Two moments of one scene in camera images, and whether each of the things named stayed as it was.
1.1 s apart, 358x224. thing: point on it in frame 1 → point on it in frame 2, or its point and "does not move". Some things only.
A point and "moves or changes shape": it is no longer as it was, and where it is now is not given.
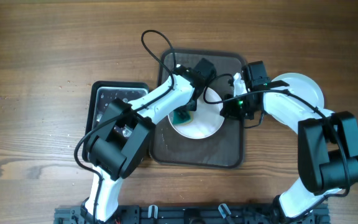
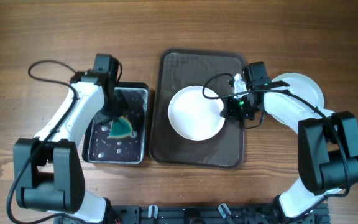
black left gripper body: [191, 105] → [115, 107]
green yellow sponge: [182, 117] moves or changes shape
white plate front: [301, 86] does not move
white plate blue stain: [207, 121] does not move
